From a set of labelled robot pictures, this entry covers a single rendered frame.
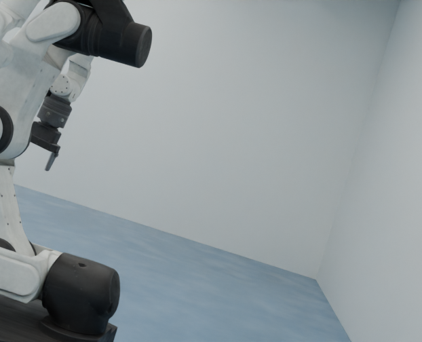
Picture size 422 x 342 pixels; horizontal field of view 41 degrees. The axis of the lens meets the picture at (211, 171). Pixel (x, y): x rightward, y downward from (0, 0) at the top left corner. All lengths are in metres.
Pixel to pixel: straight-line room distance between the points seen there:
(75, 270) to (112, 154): 4.13
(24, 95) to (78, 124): 4.16
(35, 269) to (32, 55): 0.54
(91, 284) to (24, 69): 0.58
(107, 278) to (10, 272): 0.24
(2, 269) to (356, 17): 4.66
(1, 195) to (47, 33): 0.43
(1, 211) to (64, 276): 0.24
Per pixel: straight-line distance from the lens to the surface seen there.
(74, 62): 1.83
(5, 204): 1.59
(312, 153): 5.42
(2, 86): 1.59
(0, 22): 1.35
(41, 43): 1.54
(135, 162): 5.53
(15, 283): 1.52
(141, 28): 1.51
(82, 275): 1.50
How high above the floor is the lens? 0.67
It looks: level
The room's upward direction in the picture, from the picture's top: 17 degrees clockwise
